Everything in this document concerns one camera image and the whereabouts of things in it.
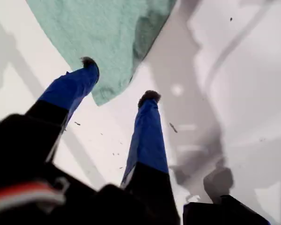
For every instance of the pale green T-shirt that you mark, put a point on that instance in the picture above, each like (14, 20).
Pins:
(103, 42)

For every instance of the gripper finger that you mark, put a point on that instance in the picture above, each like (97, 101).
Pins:
(70, 86)
(147, 140)

